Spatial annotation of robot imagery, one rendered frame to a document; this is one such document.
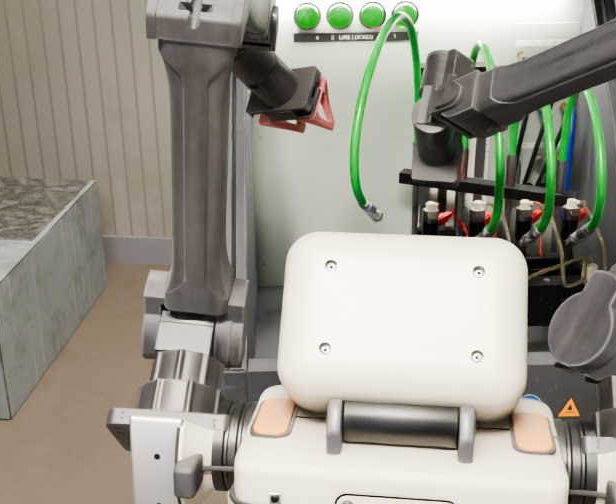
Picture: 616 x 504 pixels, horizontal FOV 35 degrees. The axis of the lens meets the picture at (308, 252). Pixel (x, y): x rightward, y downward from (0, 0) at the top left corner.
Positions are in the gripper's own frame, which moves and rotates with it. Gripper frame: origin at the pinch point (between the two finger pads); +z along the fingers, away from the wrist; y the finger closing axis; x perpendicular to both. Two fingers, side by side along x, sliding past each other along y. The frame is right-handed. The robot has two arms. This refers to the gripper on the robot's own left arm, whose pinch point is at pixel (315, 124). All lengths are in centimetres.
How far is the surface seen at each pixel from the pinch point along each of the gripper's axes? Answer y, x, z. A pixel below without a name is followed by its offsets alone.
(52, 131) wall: 234, -91, 122
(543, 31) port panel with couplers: -9, -46, 45
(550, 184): -23.3, -5.3, 29.5
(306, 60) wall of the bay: 27.4, -31.5, 24.9
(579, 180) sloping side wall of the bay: -14, -25, 63
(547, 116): -22.4, -15.2, 25.8
